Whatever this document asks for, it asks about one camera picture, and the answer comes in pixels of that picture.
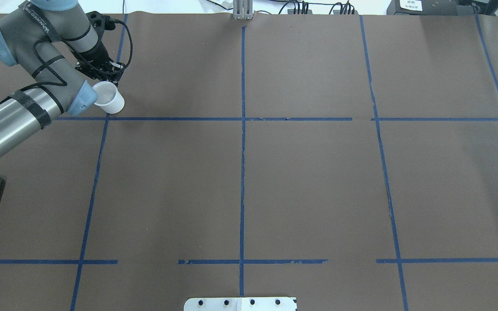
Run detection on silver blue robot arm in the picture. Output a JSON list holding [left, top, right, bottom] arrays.
[[0, 0, 129, 158]]

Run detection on long horizontal blue tape line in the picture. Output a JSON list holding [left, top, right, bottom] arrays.
[[57, 117, 498, 122]]

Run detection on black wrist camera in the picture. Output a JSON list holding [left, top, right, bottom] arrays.
[[86, 11, 116, 31]]

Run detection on aluminium frame post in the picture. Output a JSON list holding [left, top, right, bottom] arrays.
[[233, 0, 254, 20]]

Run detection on white cup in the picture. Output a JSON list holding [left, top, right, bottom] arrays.
[[93, 81, 125, 114]]

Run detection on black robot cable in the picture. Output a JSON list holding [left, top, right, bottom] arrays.
[[33, 17, 134, 87]]

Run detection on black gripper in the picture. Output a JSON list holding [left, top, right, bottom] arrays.
[[75, 41, 126, 83]]

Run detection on long vertical blue tape line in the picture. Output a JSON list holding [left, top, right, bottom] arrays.
[[239, 26, 247, 297]]

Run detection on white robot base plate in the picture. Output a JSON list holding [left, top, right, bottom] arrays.
[[183, 296, 298, 311]]

